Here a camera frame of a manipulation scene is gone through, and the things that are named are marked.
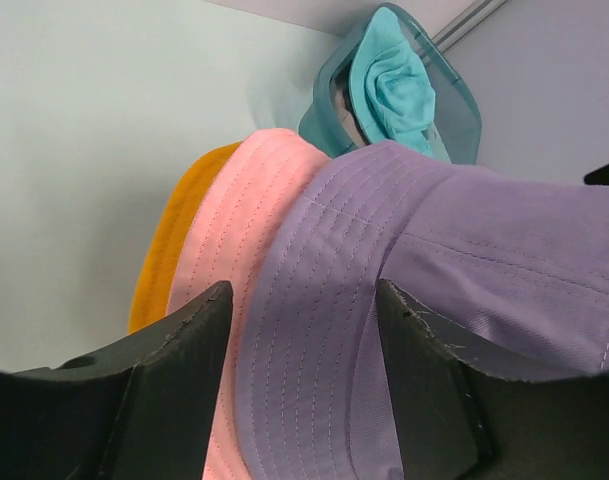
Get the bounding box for purple hat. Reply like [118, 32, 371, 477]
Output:
[235, 141, 609, 479]

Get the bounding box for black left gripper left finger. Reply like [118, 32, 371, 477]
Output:
[0, 281, 233, 479]

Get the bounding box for pink bucket hat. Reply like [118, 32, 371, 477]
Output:
[167, 129, 330, 479]

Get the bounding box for grey hat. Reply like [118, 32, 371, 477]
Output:
[332, 79, 368, 148]

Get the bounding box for aluminium corner rail right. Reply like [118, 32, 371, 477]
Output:
[432, 0, 507, 53]

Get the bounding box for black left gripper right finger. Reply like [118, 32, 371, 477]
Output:
[376, 280, 609, 479]

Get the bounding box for yellow bucket hat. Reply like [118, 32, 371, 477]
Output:
[128, 142, 240, 334]

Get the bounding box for teal hat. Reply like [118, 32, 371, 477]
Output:
[348, 7, 436, 157]

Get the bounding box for teal plastic bin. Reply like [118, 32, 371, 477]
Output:
[298, 3, 482, 165]

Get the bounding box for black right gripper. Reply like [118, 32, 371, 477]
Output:
[583, 164, 609, 186]

